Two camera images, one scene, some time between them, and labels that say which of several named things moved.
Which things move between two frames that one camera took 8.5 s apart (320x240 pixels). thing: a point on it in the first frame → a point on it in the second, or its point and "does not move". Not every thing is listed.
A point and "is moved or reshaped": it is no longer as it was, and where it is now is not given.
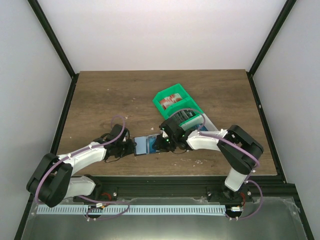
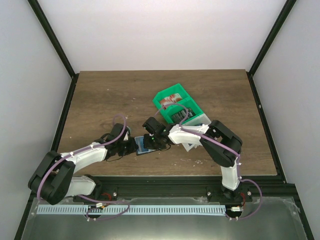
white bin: x=203 y=119 does not move
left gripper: x=131 y=149 does not move
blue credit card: x=151 y=140 is moved or reshaped
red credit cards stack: x=174 y=98 does not move
